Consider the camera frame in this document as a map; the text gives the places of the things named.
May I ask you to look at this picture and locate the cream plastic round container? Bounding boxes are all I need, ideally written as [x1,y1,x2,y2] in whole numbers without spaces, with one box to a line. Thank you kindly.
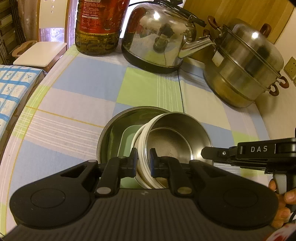
[135,112,174,188]

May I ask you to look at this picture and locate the green square plastic plate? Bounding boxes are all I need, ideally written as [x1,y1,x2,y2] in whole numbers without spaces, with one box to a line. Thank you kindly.
[117,125,142,189]

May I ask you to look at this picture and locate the stainless steel round bowl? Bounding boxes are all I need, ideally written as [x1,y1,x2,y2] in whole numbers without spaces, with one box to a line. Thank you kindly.
[142,112,214,188]

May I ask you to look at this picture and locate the white ceramic bowl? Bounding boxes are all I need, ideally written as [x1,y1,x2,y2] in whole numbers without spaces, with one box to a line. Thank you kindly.
[130,124,152,189]

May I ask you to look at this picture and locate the person's right hand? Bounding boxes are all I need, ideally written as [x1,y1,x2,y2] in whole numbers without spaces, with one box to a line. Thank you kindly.
[271,189,296,229]

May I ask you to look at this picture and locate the stainless steel oval plate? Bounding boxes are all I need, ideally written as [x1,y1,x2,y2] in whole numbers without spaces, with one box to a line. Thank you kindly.
[97,106,168,163]

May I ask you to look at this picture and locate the checkered pastel tablecloth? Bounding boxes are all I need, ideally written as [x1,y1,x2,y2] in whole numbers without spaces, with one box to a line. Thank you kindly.
[1,47,269,235]

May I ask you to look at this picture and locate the stainless steel steamer pot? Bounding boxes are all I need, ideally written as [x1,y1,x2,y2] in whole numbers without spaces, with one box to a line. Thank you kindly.
[204,16,290,108]

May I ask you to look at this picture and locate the blue white checked cloth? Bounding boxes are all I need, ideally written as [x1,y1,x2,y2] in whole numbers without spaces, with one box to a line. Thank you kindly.
[1,65,45,138]

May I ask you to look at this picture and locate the stainless steel kettle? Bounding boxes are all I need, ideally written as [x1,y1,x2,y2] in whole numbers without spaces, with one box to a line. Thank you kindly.
[121,1,215,74]

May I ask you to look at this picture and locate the cooking oil bottle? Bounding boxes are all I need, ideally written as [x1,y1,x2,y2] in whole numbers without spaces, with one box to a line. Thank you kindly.
[75,0,129,56]

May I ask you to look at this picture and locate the white wooden chair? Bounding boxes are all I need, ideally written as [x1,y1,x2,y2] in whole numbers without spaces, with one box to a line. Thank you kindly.
[11,0,79,73]

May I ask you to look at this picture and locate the dark folding rack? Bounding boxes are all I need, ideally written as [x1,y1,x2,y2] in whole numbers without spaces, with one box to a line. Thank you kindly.
[0,0,26,65]

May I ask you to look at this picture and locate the beige wall socket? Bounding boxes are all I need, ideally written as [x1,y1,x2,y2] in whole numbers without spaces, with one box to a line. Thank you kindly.
[284,57,296,80]

